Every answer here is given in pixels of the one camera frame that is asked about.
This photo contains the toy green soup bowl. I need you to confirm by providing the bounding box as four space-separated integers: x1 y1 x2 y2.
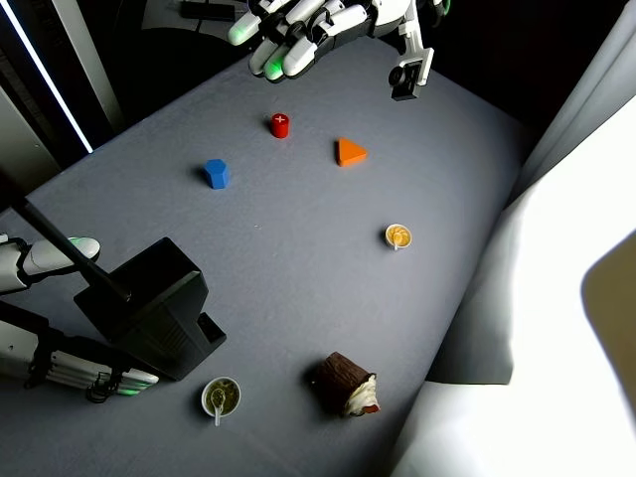
200 376 242 427

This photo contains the grey table cloth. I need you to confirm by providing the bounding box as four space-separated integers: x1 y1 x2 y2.
0 37 536 477

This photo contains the black power strip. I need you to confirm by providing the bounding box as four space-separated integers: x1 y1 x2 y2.
179 0 238 24

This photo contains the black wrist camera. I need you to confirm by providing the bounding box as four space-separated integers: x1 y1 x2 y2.
387 19 434 102

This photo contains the blue hexagon block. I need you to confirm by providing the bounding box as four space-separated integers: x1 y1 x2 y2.
202 158 232 191

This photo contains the orange triangle block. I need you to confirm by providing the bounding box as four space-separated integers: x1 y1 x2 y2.
335 137 369 168

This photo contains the small toy coffee cup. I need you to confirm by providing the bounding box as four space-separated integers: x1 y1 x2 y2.
385 223 413 252

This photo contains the white frame post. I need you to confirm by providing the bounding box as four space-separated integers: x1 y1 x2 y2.
52 0 125 133

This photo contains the white curtain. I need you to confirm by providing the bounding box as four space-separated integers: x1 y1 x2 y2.
390 0 636 477

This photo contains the beige panel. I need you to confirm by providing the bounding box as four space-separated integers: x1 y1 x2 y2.
579 231 636 423

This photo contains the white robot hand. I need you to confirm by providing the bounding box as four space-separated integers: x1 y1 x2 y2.
0 234 161 404
227 0 416 81

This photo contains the bright light strip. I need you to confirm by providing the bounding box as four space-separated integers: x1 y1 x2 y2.
0 0 95 155

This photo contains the brown toy cupcake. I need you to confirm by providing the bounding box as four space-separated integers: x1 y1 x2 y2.
310 351 383 418

